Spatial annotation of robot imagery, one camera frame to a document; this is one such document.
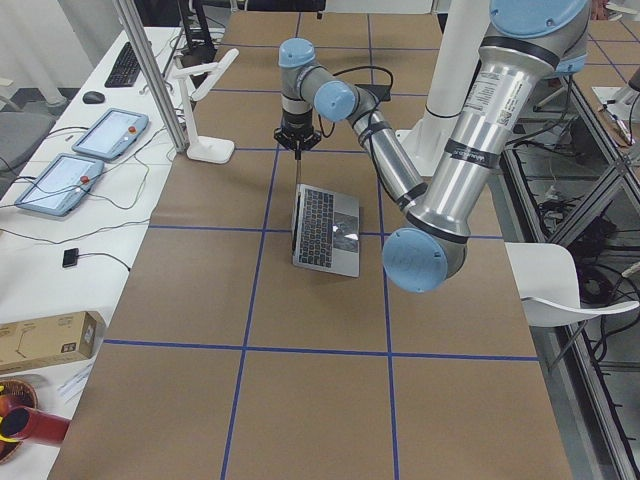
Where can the cardboard box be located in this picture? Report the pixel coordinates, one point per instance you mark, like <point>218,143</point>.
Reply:
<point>48,341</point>

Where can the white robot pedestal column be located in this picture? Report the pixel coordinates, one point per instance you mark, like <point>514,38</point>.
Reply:
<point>445,75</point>

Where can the woven basket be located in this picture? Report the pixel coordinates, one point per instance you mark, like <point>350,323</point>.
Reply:
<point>16,394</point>

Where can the blue teach pendant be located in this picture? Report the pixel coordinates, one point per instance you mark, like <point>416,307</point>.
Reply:
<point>112,134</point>
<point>61,186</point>

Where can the white chair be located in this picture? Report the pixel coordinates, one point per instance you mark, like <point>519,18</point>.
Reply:
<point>547,282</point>

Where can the grey laptop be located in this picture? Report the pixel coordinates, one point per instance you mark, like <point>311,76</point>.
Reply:
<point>325,230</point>

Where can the aluminium frame post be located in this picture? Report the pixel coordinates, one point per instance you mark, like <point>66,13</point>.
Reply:
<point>130,20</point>

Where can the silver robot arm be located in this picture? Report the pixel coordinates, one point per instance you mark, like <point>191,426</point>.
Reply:
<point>519,44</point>

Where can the black computer mouse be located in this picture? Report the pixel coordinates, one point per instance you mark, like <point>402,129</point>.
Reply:
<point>93,98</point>

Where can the black keyboard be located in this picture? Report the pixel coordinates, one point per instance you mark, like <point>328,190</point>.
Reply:
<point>125,70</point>

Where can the red cylinder bottle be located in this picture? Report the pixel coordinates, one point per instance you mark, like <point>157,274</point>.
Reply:
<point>42,428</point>

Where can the small black puck device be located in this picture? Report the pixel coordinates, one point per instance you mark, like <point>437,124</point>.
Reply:
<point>70,257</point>

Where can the white desk lamp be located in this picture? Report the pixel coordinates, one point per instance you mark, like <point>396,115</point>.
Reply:
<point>195,84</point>

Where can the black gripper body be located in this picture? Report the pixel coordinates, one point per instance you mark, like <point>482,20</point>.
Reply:
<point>295,123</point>

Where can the upper blue teach pendant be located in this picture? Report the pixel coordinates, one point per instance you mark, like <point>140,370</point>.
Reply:
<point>112,134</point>

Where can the lower blue teach pendant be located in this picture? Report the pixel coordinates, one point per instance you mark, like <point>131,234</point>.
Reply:
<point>61,186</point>

